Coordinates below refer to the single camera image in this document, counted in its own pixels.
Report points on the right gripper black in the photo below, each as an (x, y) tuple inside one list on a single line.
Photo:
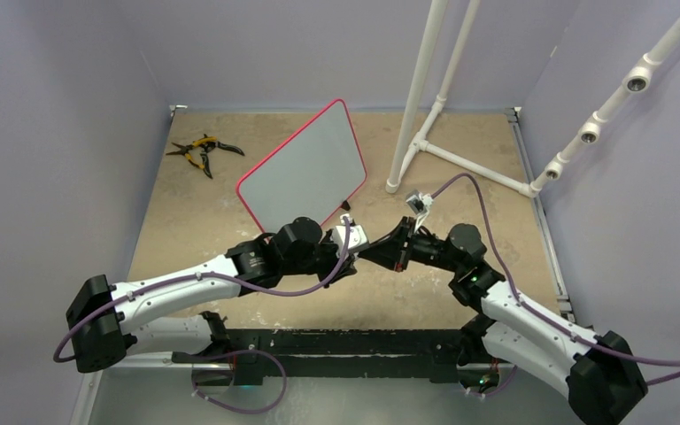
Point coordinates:
[(390, 248)]

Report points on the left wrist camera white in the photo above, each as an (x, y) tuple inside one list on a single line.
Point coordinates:
[(349, 236)]

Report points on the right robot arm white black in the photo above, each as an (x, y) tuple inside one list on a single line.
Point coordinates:
[(593, 373)]

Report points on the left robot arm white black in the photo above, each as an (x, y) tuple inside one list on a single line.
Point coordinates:
[(111, 321)]

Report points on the yellow black pliers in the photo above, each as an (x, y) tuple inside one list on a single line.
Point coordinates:
[(197, 152)]

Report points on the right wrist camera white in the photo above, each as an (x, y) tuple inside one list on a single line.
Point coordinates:
[(421, 205)]

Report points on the whiteboard with red frame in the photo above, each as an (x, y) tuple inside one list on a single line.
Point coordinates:
[(310, 174)]

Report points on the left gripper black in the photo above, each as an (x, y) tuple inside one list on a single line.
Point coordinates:
[(335, 260)]

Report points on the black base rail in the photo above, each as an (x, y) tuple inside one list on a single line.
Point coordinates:
[(437, 355)]

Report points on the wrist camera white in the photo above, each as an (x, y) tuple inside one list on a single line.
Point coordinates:
[(349, 236), (421, 205)]

